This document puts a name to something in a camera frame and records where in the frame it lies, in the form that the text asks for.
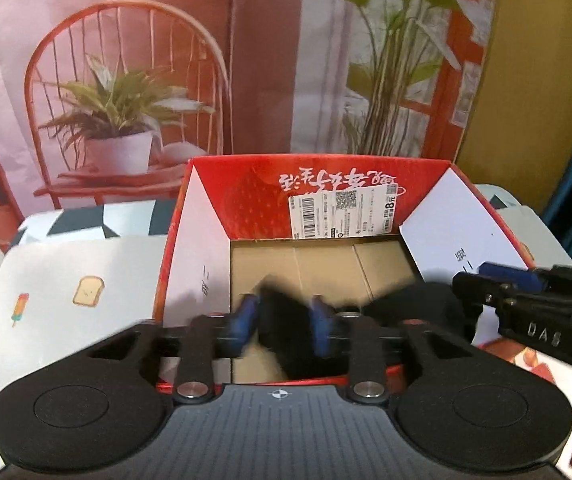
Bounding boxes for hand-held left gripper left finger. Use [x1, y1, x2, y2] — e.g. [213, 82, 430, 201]
[87, 294, 259, 406]

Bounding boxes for red cardboard box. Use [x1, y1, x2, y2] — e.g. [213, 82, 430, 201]
[153, 156, 537, 393]

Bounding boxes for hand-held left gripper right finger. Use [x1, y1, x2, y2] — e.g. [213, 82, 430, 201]
[312, 297, 469, 406]

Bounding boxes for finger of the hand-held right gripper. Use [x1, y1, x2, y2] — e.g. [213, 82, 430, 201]
[481, 262, 542, 291]
[453, 271, 517, 317]

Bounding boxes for black cloth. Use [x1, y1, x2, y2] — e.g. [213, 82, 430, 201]
[256, 274, 478, 380]

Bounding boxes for wall poster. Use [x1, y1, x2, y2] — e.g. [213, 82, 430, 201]
[0, 0, 502, 256]

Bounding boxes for white food-print table mat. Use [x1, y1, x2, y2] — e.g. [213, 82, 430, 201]
[0, 184, 572, 466]

